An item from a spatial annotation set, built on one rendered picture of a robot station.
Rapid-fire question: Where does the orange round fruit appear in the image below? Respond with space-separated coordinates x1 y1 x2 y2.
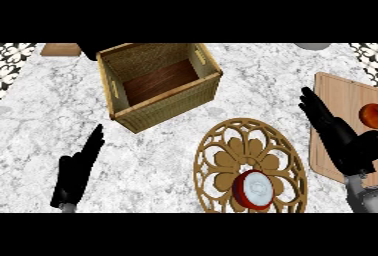
357 103 378 130

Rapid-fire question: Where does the square wicker basket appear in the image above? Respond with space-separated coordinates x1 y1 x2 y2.
95 43 224 134

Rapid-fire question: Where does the round brown openwork placemat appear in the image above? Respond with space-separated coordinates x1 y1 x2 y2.
191 117 308 214

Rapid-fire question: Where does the red can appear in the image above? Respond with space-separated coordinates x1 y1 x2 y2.
231 169 275 211

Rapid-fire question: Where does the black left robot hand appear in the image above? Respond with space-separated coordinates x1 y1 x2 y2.
48 123 106 209

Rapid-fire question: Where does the small brown wooden block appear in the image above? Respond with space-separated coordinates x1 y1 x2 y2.
39 43 82 57

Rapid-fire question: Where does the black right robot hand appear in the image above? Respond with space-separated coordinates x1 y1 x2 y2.
296 86 378 177

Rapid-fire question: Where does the grey round object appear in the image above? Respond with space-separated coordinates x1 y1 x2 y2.
293 43 333 51

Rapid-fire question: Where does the pale wooden cutting board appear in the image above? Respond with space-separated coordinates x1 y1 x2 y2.
306 71 378 188

